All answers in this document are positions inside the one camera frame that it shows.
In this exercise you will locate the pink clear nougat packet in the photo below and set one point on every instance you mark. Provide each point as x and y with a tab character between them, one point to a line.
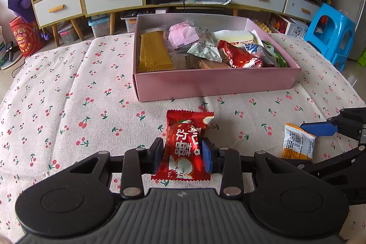
181	34

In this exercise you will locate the gold bar snack packet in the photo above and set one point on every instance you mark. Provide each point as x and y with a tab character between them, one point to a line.
154	52

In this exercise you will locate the white red carton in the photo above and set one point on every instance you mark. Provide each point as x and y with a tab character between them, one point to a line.
291	28

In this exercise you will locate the orange white barcode snack packet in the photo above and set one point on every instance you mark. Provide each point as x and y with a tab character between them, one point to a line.
297	144

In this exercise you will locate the cherry print tablecloth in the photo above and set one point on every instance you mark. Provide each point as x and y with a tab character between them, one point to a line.
71	89

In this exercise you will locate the purple hat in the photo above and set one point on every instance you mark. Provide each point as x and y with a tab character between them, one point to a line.
20	1

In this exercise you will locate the black phone stand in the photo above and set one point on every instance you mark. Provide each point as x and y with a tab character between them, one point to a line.
10	52

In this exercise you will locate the green snack packet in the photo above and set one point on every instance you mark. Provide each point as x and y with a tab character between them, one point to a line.
276	56

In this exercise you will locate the orange clear wafer packet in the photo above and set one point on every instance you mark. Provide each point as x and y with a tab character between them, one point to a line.
214	64

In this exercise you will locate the clear storage bin blue lid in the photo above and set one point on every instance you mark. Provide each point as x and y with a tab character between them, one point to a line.
99	26

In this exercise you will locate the yellow egg tray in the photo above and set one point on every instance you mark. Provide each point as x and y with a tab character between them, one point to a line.
263	26

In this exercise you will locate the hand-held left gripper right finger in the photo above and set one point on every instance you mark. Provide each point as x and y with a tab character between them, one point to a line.
207	155

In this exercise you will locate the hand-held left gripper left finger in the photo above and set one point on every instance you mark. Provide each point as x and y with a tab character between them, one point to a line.
157	155

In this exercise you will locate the pale cream snack packet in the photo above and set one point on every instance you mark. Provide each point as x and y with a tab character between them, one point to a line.
234	36

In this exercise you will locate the red round print bag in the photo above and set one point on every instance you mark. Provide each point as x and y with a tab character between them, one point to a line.
27	38

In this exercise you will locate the blue plastic stool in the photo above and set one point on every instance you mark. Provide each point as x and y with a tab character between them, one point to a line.
328	21

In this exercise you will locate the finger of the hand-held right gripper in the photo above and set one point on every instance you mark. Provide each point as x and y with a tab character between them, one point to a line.
317	129
343	158

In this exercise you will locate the pink cardboard box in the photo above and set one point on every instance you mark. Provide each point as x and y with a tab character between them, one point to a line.
214	84

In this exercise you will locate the blue white snack packet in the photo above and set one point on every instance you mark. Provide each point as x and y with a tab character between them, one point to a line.
254	48

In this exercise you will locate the clear storage bin dark lid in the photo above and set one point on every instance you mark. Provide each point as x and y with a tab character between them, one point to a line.
129	22

